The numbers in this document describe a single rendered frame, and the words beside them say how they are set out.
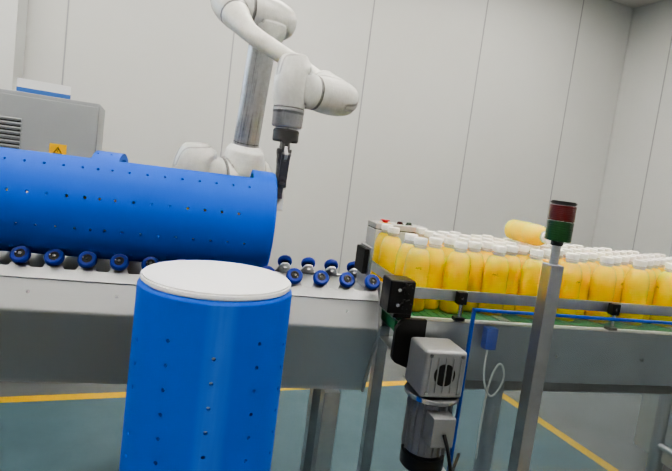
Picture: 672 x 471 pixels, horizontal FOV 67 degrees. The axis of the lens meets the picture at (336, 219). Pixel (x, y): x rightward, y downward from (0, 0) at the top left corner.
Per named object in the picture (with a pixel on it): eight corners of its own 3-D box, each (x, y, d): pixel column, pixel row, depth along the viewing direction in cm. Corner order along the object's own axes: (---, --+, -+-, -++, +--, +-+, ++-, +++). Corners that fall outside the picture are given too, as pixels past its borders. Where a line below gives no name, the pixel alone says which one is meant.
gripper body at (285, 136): (301, 129, 143) (297, 162, 144) (297, 131, 151) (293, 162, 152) (275, 125, 141) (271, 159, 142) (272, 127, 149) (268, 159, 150)
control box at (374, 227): (364, 246, 190) (368, 218, 189) (414, 250, 194) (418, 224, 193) (372, 250, 180) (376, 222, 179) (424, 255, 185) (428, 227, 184)
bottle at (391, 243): (370, 286, 166) (378, 230, 165) (382, 284, 172) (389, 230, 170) (388, 292, 162) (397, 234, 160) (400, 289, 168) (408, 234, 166)
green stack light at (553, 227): (538, 237, 129) (541, 218, 129) (560, 239, 131) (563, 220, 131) (554, 241, 123) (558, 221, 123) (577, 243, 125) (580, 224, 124)
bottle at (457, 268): (436, 309, 147) (445, 246, 145) (442, 305, 153) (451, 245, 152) (460, 315, 144) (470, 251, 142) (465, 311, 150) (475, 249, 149)
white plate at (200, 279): (319, 283, 100) (319, 289, 100) (222, 256, 115) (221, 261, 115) (212, 303, 77) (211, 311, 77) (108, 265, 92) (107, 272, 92)
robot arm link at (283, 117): (301, 112, 151) (299, 132, 152) (271, 107, 149) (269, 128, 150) (307, 109, 142) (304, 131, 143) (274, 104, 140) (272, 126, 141)
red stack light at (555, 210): (541, 218, 129) (544, 202, 129) (563, 220, 131) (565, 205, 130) (558, 221, 123) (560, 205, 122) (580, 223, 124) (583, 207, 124)
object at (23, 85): (17, 93, 265) (18, 79, 264) (69, 102, 277) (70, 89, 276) (16, 92, 254) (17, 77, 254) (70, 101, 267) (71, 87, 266)
